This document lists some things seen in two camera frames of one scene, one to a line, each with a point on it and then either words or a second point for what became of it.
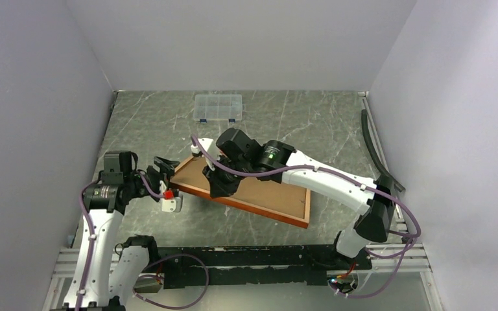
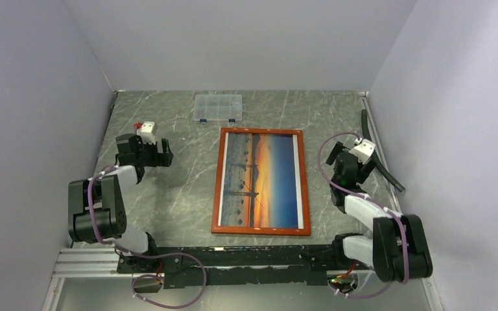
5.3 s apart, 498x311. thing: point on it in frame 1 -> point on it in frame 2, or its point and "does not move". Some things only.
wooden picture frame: (288, 203) -> (305, 231)
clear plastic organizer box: (214, 107) does not move
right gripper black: (218, 187) -> (364, 170)
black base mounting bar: (251, 265) does not move
